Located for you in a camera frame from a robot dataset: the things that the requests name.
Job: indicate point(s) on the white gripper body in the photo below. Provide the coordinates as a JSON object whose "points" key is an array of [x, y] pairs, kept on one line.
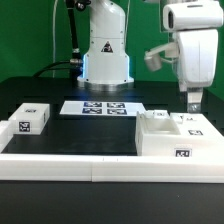
{"points": [[193, 25]]}

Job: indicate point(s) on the gripper finger with grey tip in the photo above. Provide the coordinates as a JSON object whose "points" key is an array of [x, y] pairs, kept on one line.
{"points": [[193, 107]]}

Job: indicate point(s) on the white cabinet body box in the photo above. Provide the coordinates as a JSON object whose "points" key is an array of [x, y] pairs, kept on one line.
{"points": [[160, 137]]}

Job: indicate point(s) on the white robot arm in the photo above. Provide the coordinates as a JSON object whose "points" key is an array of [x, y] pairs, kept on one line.
{"points": [[106, 64]]}

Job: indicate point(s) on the white cabinet top block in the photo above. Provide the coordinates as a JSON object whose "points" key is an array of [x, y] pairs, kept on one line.
{"points": [[30, 118]]}

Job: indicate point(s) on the white base marker sheet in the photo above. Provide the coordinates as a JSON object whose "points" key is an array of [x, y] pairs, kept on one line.
{"points": [[100, 108]]}

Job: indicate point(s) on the white obstacle fence left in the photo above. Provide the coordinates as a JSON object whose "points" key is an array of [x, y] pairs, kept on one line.
{"points": [[6, 134]]}

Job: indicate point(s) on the white obstacle fence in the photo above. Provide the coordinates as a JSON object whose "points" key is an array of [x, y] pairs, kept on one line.
{"points": [[6, 134], [110, 169]]}

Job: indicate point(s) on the white obstacle fence front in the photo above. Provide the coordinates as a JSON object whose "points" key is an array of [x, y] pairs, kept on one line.
{"points": [[110, 169]]}

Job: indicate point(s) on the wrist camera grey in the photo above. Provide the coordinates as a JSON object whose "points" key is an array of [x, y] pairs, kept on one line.
{"points": [[167, 53]]}

